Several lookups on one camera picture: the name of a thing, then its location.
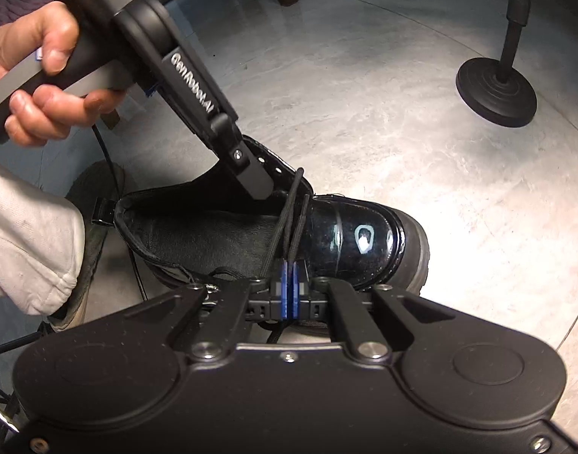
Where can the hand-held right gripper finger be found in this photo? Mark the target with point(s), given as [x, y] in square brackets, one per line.
[296, 293]
[284, 293]

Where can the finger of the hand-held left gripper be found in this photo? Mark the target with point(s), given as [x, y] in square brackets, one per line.
[251, 175]

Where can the black shoelace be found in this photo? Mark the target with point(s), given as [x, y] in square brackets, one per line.
[299, 227]

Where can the black glossy leather shoe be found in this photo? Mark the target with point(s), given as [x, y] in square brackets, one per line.
[392, 246]

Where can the person's left hand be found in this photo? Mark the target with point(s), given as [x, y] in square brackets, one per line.
[57, 28]

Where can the person's white pants leg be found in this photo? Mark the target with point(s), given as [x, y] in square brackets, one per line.
[29, 236]

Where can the black round-base stand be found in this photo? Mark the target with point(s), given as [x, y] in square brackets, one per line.
[496, 94]

